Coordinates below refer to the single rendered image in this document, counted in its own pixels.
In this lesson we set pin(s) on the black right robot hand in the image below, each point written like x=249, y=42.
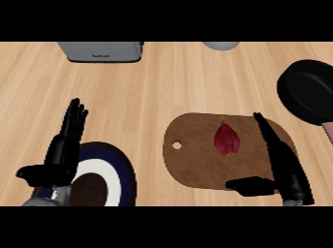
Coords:
x=285, y=164

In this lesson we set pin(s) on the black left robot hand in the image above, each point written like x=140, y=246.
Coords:
x=65, y=151

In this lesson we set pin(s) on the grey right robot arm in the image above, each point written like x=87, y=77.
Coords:
x=292, y=202

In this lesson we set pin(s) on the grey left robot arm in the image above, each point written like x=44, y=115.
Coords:
x=46, y=197

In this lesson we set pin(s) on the brown wooden cutting board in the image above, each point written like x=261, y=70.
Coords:
x=207, y=151

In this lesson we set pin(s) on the navy and white plate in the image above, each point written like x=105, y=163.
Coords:
x=108, y=176

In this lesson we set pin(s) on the grey toaster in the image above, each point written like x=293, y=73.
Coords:
x=102, y=51

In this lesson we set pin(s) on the pale grey round object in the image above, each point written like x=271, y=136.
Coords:
x=221, y=45

